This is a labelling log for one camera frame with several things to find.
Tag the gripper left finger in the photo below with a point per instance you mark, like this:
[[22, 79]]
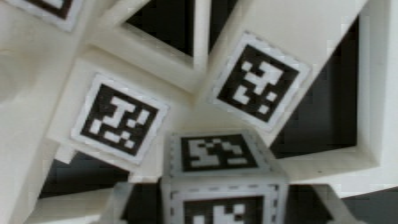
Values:
[[134, 205]]

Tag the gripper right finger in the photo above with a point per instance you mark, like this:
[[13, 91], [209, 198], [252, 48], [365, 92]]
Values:
[[315, 206]]

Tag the white tagged cube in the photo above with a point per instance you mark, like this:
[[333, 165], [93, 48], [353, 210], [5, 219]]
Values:
[[225, 184]]

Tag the white chair back frame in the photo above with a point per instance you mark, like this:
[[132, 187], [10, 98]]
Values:
[[102, 88]]

